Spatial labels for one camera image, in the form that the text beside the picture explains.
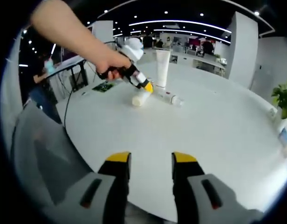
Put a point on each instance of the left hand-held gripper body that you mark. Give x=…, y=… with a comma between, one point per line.
x=133, y=50

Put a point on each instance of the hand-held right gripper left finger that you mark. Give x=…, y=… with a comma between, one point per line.
x=111, y=186

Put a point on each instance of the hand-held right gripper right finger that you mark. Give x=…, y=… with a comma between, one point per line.
x=192, y=186

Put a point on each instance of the pump skincare bottle red collar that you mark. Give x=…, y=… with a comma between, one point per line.
x=140, y=99

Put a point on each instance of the clear-capped skincare bottle red label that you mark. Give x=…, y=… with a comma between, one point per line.
x=169, y=96

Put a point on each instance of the tall white skincare tube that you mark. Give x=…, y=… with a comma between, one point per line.
x=162, y=67

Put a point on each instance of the green brochure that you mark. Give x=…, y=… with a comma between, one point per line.
x=104, y=86

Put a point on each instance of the person's left hand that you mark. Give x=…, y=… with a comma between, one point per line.
x=111, y=60

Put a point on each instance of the long white counter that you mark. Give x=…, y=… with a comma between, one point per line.
x=199, y=61

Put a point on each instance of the black laptop stand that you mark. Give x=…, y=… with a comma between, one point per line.
x=73, y=70

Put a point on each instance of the blue white packet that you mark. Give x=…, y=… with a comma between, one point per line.
x=285, y=135

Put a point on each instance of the potted green plant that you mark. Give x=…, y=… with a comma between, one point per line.
x=284, y=98

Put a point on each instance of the red wall display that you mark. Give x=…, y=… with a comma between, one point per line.
x=194, y=41

